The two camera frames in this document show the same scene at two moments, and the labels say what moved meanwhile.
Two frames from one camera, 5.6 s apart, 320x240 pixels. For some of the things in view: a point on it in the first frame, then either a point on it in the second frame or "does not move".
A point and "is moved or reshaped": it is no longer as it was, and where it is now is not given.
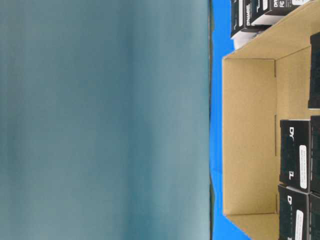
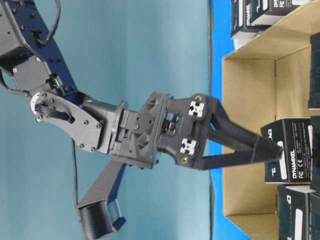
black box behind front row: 314,217 does not move
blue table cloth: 222,45 does not move
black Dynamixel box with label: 295,154 is moved or reshaped
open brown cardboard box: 265,81 does not move
